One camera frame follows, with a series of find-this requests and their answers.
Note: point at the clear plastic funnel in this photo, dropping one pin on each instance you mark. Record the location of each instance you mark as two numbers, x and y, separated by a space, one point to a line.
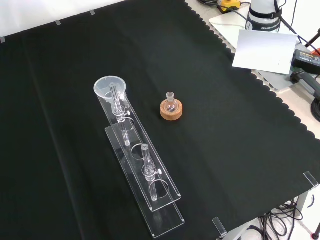
101 87

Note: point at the clear acrylic funnel stand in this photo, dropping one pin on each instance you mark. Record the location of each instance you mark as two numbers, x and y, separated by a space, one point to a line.
140 170

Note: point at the small round-bottom glass flask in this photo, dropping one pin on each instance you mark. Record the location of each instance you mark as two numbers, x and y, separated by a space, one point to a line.
171 105

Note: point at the black table cloth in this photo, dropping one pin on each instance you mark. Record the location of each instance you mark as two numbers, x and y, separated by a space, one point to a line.
225 140

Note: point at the pale board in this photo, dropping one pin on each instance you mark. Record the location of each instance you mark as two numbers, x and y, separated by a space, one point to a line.
265 50

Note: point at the grey tape piece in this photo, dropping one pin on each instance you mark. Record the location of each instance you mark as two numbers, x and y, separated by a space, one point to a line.
58 23
92 12
2 40

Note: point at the yellow stop button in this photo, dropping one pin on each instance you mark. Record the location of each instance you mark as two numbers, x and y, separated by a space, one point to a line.
230 4

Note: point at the black power supply box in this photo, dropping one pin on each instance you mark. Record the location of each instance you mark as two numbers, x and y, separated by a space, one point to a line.
306 58

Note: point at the black tripod leg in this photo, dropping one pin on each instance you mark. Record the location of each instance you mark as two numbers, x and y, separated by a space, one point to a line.
312 40

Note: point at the grey metal base plate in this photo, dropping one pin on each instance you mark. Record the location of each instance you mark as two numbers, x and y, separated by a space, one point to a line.
225 23

